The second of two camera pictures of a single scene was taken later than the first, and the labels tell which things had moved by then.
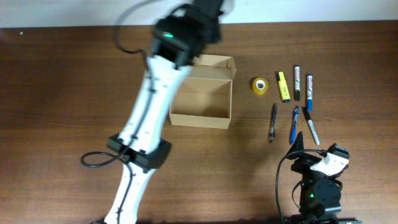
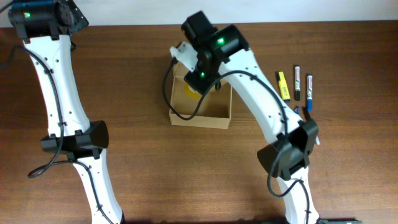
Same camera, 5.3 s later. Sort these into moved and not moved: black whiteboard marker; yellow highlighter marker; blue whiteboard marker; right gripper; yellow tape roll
Moved: right gripper; yellow tape roll
Not moved: blue whiteboard marker; yellow highlighter marker; black whiteboard marker
